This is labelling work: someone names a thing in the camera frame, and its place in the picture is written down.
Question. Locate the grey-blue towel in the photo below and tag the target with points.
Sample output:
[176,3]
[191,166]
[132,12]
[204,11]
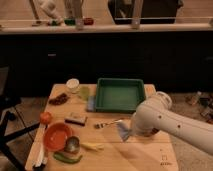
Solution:
[123,131]

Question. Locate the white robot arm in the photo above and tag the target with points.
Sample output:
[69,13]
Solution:
[155,113]

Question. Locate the green plastic tray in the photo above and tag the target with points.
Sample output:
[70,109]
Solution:
[118,95]

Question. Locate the blue sponge beside tray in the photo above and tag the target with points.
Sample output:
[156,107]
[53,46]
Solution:
[91,104]

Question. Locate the light green cup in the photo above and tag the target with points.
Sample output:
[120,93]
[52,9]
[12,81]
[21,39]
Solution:
[84,93]

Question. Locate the white round cup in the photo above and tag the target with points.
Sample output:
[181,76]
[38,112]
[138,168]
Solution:
[72,85]

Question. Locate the yellow banana piece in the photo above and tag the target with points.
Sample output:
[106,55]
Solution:
[93,146]

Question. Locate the small metal cup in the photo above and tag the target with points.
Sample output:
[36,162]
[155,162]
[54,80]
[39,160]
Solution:
[72,145]

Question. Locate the red tomato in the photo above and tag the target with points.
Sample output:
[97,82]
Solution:
[45,118]

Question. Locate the orange plastic bowl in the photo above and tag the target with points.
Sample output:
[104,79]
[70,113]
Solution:
[55,136]

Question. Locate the green chili pepper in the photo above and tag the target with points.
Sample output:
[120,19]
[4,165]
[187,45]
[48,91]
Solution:
[60,157]

